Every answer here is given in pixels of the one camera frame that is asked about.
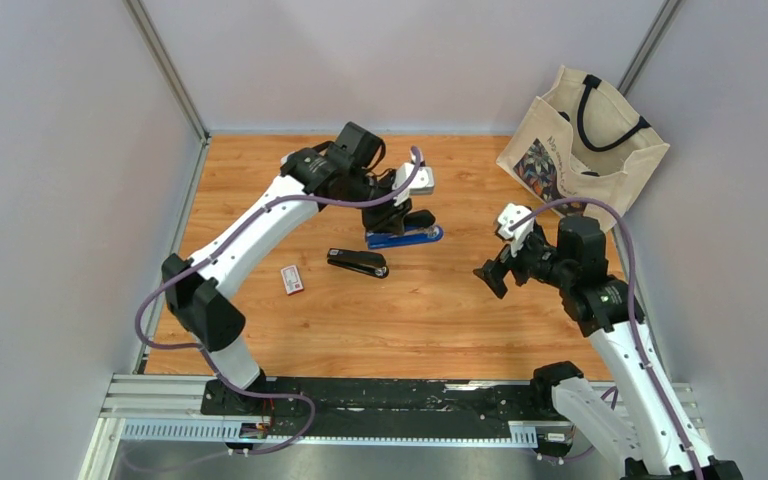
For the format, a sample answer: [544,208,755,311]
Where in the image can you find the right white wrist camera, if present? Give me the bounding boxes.
[495,203,535,257]

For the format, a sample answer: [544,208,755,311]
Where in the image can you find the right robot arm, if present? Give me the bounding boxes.
[473,205,742,479]

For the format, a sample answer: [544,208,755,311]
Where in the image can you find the white slotted cable duct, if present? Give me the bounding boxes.
[120,420,539,448]

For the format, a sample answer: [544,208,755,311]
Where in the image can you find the purple cable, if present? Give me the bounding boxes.
[506,196,707,480]
[133,145,425,457]

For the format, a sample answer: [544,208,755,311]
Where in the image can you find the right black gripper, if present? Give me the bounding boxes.
[472,227,572,299]

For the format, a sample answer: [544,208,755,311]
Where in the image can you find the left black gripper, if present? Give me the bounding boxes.
[344,170,414,238]

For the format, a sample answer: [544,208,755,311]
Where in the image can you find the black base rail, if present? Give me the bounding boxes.
[200,377,561,440]

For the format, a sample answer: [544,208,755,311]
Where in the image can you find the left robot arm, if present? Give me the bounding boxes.
[160,122,437,415]

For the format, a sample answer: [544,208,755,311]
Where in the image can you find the white plastic bottle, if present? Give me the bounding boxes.
[280,153,292,170]

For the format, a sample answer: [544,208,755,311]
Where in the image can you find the blue stapler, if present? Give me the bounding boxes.
[365,225,444,250]

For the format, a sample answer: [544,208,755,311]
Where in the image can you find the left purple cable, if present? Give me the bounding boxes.
[133,145,425,457]

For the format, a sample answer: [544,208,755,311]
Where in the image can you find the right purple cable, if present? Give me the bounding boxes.
[506,196,707,480]

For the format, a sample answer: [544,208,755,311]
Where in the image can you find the beige canvas tote bag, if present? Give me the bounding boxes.
[496,66,670,231]

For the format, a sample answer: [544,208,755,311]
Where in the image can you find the red white staple box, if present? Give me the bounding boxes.
[280,265,304,295]

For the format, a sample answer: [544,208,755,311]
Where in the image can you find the black stapler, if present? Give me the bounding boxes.
[326,248,389,279]

